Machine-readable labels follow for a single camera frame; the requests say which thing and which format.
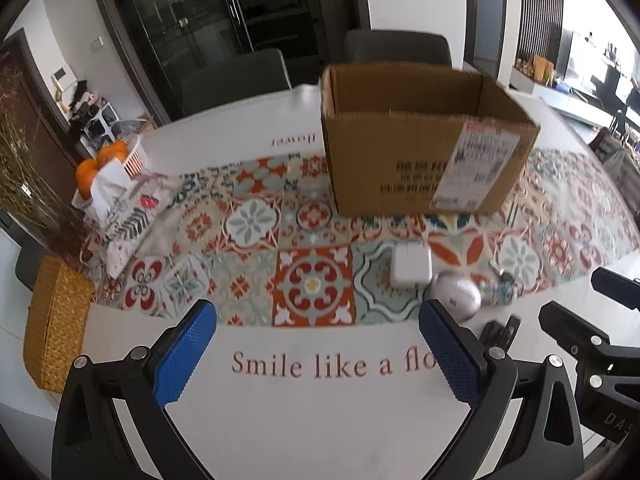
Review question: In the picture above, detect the orange fruit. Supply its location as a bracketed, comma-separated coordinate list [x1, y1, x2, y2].
[76, 140, 128, 200]

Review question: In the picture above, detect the dark chair left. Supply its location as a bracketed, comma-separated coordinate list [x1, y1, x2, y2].
[182, 49, 292, 116]

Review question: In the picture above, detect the dark chair right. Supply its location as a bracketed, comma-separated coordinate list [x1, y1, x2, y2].
[344, 29, 452, 67]

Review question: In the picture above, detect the dark chair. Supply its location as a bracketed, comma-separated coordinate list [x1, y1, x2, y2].
[182, 49, 292, 116]
[344, 29, 452, 67]

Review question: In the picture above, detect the white fruit basket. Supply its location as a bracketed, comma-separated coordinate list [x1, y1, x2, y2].
[115, 133, 148, 179]

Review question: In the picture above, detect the brown cardboard box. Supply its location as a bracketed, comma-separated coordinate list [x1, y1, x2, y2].
[320, 63, 539, 217]

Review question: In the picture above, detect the white tv console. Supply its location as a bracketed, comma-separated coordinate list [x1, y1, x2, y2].
[510, 67, 613, 128]

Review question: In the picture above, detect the yellow woven basket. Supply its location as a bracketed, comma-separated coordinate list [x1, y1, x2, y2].
[23, 256, 94, 393]

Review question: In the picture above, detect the white power adapter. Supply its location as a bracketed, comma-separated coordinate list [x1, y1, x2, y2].
[390, 242, 433, 288]

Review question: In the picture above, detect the colourful patterned table runner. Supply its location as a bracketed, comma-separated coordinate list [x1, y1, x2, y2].
[91, 148, 639, 327]

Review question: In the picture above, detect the dark glass cabinet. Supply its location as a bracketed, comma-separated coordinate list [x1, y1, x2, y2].
[96, 0, 371, 124]

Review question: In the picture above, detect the silver oval mouse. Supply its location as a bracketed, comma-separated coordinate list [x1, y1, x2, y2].
[430, 270, 482, 322]

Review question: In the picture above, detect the patterned fabric tissue pouch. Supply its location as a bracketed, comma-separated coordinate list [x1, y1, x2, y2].
[72, 158, 181, 278]

